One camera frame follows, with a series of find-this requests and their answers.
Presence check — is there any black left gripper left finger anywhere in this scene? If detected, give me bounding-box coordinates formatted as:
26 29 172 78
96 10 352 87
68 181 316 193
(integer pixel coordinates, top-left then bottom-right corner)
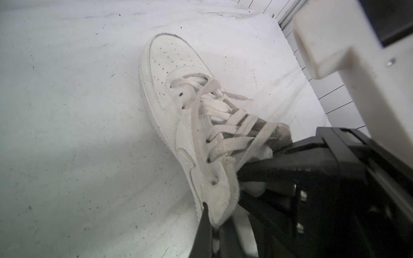
189 203 213 258

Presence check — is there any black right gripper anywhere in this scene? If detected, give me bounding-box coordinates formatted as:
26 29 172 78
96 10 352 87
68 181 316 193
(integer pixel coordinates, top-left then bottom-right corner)
237 127 413 258

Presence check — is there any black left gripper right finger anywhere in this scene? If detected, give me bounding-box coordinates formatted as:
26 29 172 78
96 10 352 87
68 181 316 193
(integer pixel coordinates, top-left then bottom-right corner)
219 222 247 258

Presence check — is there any white leather sneaker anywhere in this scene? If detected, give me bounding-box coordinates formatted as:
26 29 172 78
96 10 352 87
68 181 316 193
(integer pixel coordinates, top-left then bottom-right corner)
138 32 293 258

